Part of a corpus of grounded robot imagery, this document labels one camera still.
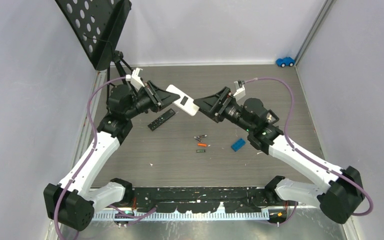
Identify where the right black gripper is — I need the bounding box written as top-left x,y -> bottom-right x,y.
193,86 -> 254,133

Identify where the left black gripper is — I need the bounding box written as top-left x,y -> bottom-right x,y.
125,80 -> 180,120

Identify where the white red remote control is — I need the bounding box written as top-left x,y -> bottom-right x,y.
166,84 -> 200,117

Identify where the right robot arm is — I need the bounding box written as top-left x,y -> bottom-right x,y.
193,87 -> 365,224

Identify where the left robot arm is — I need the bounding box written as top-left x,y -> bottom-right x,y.
43,81 -> 180,231

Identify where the black remote control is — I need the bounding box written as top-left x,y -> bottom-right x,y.
147,108 -> 176,131

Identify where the blue toy brick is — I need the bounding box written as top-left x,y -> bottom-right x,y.
230,138 -> 246,152

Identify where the blue toy car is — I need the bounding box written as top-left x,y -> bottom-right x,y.
275,57 -> 295,68

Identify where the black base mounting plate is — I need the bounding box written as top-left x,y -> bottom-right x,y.
114,186 -> 299,215

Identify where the black perforated music stand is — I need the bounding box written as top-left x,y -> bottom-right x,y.
54,0 -> 140,90

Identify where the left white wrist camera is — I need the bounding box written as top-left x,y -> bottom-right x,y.
125,67 -> 145,90

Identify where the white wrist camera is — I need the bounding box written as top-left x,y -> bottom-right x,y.
125,67 -> 145,90
233,80 -> 246,100

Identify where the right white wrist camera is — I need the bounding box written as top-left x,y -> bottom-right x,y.
233,80 -> 246,100

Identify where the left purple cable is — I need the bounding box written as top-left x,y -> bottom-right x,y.
53,76 -> 127,240

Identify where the purple cable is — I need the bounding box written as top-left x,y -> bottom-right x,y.
53,76 -> 127,240
244,77 -> 374,217

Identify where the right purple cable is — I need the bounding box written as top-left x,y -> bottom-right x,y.
244,77 -> 374,217

